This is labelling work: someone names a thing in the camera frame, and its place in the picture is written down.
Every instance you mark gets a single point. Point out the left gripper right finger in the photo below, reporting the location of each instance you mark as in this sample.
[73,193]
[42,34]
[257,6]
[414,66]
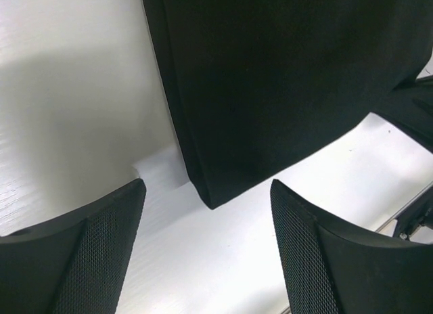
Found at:
[333,266]

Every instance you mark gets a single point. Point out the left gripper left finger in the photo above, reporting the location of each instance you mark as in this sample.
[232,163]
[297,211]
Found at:
[76,262]

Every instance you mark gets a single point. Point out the black t shirt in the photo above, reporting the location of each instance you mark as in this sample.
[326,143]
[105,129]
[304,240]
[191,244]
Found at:
[255,86]

